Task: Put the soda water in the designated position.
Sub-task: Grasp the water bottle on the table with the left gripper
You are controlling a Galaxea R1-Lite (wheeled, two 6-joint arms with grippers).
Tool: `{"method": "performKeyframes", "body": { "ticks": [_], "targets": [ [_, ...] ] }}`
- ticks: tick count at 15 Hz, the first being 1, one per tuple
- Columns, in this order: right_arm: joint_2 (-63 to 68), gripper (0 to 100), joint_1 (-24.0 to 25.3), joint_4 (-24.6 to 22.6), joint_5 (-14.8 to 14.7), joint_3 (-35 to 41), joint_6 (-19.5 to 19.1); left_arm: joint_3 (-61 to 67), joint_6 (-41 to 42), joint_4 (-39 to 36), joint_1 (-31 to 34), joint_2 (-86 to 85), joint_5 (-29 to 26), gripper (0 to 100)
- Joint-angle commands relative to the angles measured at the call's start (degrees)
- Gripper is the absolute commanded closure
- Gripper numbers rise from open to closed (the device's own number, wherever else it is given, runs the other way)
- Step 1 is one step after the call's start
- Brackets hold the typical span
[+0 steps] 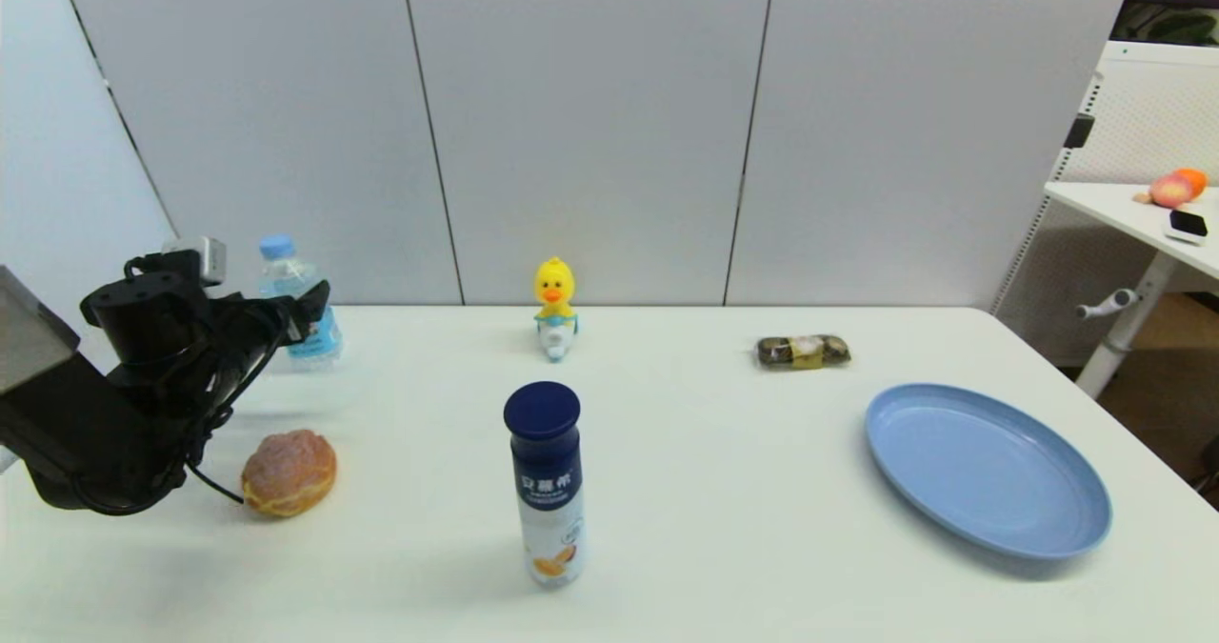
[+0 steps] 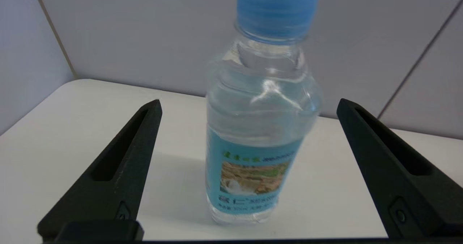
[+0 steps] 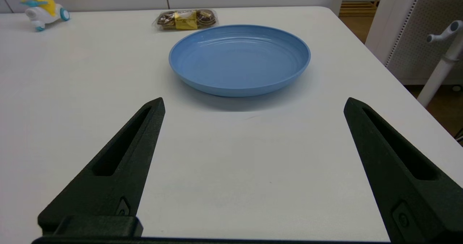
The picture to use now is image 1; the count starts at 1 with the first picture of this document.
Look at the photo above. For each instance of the black clip on pegboard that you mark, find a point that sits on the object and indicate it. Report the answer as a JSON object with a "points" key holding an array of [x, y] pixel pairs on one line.
{"points": [[1078, 132]]}

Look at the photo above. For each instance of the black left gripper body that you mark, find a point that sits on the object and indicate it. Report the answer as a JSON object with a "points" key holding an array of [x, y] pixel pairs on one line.
{"points": [[248, 333]]}

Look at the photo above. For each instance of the yellow duck toy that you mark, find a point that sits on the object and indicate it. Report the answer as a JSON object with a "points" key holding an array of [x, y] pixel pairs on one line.
{"points": [[554, 286]]}

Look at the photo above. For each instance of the orange fruit toy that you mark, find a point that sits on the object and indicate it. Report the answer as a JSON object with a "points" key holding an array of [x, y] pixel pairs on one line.
{"points": [[1194, 179]]}

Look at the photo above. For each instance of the white pegboard panel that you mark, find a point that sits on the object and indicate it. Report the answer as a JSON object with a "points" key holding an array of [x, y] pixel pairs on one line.
{"points": [[1152, 119]]}

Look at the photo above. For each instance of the clear water bottle blue cap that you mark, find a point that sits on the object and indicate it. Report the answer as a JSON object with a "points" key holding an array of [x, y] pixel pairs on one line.
{"points": [[281, 276]]}

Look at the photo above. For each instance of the white side table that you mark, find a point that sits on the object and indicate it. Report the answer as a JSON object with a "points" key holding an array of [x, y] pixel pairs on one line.
{"points": [[1114, 207]]}

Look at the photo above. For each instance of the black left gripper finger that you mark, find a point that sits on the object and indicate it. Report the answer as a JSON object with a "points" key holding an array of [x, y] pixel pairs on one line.
{"points": [[309, 311]]}

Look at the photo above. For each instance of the brown bread bun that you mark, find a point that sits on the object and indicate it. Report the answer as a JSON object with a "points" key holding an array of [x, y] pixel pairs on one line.
{"points": [[290, 472]]}

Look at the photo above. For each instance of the small black white device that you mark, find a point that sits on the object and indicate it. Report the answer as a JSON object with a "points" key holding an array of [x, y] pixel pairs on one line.
{"points": [[1186, 226]]}

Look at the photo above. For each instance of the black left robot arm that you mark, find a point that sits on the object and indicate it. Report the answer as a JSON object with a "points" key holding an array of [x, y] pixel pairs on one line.
{"points": [[86, 433]]}

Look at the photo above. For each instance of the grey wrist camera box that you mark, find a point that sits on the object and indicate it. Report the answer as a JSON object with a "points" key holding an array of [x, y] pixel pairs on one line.
{"points": [[205, 260]]}

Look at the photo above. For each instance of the yogurt bottle navy cap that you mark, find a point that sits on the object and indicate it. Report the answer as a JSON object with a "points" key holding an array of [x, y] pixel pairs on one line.
{"points": [[548, 462]]}

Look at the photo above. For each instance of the green plant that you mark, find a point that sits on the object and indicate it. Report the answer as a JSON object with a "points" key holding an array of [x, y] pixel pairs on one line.
{"points": [[1176, 26]]}

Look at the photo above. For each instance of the pink peach toy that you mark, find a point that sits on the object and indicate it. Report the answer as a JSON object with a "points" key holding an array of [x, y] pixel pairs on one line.
{"points": [[1169, 190]]}

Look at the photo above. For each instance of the wrapped dark snack pack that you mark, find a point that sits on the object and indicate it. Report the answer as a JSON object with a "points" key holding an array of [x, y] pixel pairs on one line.
{"points": [[805, 351]]}

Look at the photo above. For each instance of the blue oval plate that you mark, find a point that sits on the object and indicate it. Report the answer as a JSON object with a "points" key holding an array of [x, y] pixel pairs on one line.
{"points": [[988, 472]]}

